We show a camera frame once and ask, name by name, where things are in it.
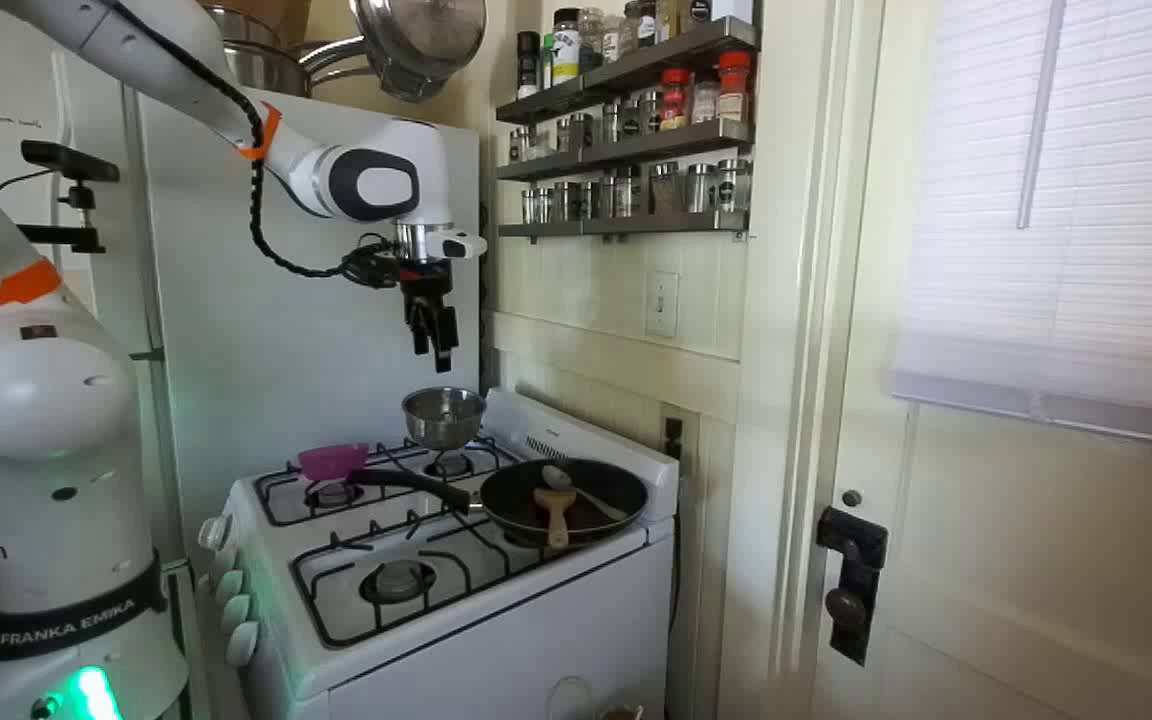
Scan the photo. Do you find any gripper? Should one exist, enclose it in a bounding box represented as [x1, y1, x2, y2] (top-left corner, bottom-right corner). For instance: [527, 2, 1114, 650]
[399, 259, 460, 374]

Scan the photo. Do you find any silver bowl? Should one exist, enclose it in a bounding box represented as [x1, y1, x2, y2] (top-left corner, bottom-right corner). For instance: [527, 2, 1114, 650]
[402, 387, 488, 451]

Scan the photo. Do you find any pink plastic bowl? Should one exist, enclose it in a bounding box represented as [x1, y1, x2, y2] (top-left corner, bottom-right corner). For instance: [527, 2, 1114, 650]
[298, 444, 371, 483]

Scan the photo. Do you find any black frying pan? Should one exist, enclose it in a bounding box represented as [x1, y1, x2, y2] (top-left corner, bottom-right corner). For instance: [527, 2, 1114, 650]
[346, 458, 650, 549]

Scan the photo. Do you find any wooden spoon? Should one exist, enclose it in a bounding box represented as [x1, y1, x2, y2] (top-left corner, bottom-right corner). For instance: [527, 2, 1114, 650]
[541, 465, 628, 523]

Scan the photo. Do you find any wooden spatula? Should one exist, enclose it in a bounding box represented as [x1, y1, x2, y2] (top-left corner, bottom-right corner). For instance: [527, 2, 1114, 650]
[533, 487, 577, 551]

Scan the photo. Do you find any silver pan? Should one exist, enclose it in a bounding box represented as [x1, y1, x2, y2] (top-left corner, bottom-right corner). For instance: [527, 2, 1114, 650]
[298, 0, 488, 104]

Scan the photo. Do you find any white refrigerator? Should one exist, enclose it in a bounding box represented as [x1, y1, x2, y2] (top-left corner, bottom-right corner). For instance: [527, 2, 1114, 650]
[121, 85, 483, 566]

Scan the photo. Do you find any black stove grate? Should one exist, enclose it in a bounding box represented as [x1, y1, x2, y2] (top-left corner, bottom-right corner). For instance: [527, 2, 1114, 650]
[253, 437, 523, 529]
[290, 508, 582, 650]

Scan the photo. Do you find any row of spice jars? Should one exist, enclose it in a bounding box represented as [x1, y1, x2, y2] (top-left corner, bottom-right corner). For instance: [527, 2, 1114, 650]
[521, 158, 753, 225]
[508, 88, 663, 163]
[581, 0, 757, 63]

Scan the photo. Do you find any grey spice rack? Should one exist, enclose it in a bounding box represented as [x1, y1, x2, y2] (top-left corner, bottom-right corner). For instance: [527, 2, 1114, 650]
[494, 16, 762, 245]

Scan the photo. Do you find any black spice bottle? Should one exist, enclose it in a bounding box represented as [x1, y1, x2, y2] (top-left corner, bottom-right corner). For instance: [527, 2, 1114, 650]
[517, 31, 544, 100]

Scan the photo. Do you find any white gas stove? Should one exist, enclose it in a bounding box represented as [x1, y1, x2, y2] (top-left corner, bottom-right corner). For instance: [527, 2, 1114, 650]
[198, 388, 680, 720]

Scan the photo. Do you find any white label spice bottle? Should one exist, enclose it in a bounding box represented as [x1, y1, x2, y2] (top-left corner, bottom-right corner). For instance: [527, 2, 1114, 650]
[551, 8, 583, 88]

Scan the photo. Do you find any silver pot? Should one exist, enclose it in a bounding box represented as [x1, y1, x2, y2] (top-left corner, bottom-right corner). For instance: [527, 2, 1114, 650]
[202, 4, 315, 98]

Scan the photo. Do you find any red cap spice jar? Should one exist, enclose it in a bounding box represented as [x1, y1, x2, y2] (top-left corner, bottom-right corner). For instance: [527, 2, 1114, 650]
[716, 50, 753, 125]
[658, 68, 690, 132]

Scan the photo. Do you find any black door knob plate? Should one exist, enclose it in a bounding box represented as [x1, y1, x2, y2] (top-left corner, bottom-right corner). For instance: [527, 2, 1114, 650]
[816, 488, 890, 667]

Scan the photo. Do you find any white door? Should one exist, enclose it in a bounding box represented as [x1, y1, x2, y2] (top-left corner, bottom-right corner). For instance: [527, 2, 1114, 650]
[812, 0, 1152, 720]

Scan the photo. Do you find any blind wand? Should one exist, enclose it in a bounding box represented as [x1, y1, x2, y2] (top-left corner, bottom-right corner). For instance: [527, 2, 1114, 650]
[1015, 0, 1069, 230]

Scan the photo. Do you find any white window blind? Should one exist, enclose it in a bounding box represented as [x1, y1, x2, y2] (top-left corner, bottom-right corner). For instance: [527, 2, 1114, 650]
[889, 0, 1152, 452]

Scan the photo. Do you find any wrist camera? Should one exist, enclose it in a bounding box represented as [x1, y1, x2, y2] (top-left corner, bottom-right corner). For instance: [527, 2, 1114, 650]
[341, 243, 402, 290]

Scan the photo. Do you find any light switch plate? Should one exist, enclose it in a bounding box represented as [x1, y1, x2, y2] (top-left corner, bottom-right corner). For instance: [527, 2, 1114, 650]
[645, 270, 681, 339]

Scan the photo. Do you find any camera on mount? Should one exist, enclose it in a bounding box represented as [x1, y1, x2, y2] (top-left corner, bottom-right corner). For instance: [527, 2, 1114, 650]
[16, 139, 123, 256]

